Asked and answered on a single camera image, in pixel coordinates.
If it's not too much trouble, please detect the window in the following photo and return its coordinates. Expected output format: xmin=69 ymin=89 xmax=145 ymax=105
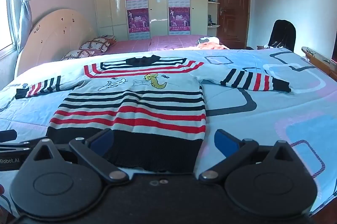
xmin=0 ymin=0 xmax=20 ymax=56

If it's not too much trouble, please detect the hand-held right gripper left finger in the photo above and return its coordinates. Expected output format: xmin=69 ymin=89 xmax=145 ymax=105
xmin=16 ymin=128 xmax=129 ymax=185

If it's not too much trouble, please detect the black chair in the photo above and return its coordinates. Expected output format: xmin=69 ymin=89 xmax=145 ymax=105
xmin=268 ymin=19 xmax=297 ymax=52

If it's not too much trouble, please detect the wooden bed footboard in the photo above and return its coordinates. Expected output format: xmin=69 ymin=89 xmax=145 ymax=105
xmin=301 ymin=46 xmax=337 ymax=74

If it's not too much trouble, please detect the pink bed sheet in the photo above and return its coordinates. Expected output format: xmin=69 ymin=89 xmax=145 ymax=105
xmin=92 ymin=34 xmax=219 ymax=56

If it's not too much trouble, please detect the wooden side table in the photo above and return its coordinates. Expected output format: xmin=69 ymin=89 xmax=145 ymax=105
xmin=257 ymin=44 xmax=285 ymax=50

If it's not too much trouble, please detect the orange cloth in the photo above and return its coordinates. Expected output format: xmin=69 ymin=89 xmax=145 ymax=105
xmin=196 ymin=41 xmax=229 ymax=50

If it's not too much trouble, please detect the light blue printed blanket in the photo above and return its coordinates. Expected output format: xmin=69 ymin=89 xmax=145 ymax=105
xmin=0 ymin=48 xmax=337 ymax=216

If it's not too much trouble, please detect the beige round headboard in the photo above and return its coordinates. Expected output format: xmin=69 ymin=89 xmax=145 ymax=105
xmin=14 ymin=9 xmax=99 ymax=77

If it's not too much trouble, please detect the checked heart print pillow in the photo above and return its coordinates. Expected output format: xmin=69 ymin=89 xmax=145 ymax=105
xmin=79 ymin=38 xmax=116 ymax=53
xmin=61 ymin=49 xmax=96 ymax=60

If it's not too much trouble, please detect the striped knit sweater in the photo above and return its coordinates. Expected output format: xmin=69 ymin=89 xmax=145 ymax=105
xmin=15 ymin=55 xmax=291 ymax=173

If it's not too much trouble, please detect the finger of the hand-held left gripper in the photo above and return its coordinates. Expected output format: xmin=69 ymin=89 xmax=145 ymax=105
xmin=0 ymin=138 xmax=44 ymax=154
xmin=0 ymin=130 xmax=17 ymax=143

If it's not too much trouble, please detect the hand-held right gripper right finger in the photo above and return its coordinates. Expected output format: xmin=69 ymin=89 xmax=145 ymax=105
xmin=199 ymin=129 xmax=307 ymax=185

